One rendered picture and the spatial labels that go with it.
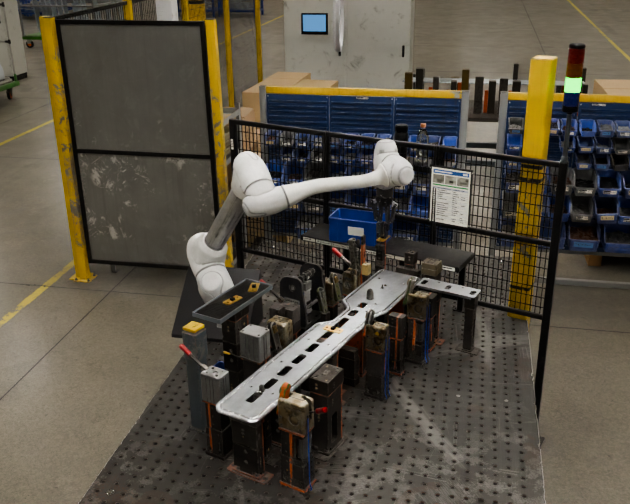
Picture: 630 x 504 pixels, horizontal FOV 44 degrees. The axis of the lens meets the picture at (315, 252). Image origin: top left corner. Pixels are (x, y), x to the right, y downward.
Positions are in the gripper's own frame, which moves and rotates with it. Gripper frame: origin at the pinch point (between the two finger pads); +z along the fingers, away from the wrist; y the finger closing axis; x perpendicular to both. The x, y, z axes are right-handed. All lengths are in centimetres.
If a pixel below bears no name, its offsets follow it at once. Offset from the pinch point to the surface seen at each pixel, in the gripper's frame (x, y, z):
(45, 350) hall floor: -2, -242, 129
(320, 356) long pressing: -69, 6, 29
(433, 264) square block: 23.7, 15.6, 22.7
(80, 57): 99, -284, -44
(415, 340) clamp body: -7, 21, 48
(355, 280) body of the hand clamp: -2.3, -12.8, 27.1
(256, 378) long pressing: -94, -6, 29
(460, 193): 54, 16, -4
